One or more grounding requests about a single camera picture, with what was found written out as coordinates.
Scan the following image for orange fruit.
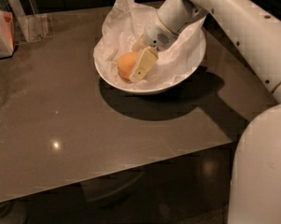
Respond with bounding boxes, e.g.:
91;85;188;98
117;51;138;79

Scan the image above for white crumpled paper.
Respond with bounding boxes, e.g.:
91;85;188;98
92;0;208;91

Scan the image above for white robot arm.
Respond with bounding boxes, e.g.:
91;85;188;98
132;0;281;224

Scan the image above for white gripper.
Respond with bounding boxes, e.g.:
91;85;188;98
130;0;207;82

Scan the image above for white and orange box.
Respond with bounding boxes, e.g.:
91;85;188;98
0;9;15;59

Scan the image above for white bowl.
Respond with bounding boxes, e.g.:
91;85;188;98
93;28;206;95

